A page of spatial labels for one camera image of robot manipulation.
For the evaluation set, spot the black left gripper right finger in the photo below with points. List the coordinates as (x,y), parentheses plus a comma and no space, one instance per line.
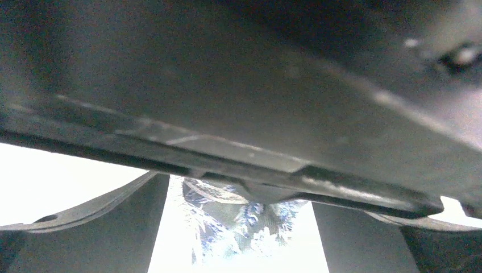
(353,241)

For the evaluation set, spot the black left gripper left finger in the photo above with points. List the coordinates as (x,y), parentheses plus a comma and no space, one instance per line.
(115,232)

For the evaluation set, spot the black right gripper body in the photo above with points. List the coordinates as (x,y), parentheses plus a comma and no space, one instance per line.
(373,105)

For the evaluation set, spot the grey leaf pattern tie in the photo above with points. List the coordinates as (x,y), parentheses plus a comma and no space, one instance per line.
(226,225)

